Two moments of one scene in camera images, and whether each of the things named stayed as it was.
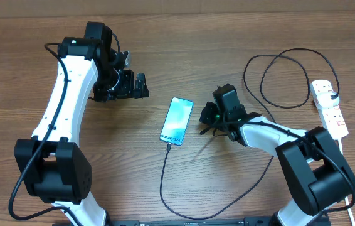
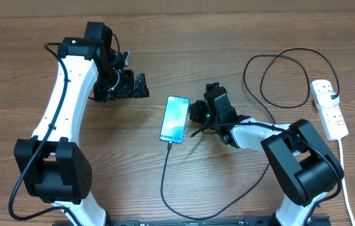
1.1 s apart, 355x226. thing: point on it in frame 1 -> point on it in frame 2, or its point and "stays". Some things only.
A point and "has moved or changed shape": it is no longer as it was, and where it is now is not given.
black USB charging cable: [315, 145] has moved or changed shape
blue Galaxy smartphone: [176, 121] stays
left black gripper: [127, 90] stays
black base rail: [194, 222] stays
